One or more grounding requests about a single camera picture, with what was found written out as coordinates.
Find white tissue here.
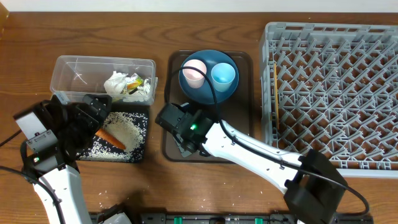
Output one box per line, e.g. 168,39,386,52
104,71,128,95

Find orange carrot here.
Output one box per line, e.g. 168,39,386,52
96,128,126,150

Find pile of white rice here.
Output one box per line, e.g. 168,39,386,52
79,111,147,162

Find yellow green snack wrapper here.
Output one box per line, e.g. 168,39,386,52
122,73,144,95

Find white paper napkin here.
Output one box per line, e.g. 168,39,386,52
136,78,152,96

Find wooden chopstick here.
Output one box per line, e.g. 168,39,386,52
273,63,280,122
275,105,279,130

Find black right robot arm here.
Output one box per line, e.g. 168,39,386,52
157,106,348,223

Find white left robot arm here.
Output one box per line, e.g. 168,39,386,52
14,94,112,223

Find grey dishwasher rack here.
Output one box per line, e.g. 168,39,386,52
259,22,397,179

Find clear plastic bin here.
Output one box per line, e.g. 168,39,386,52
50,55,157,105

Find black plastic tray bin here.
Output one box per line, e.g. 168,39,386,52
76,104,149,164

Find pink cup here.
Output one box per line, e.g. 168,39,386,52
182,59,207,88

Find brown serving tray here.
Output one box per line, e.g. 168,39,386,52
162,50,254,164

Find light blue cup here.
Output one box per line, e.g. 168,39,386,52
211,63,236,92

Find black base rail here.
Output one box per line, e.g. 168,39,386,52
90,203,374,224

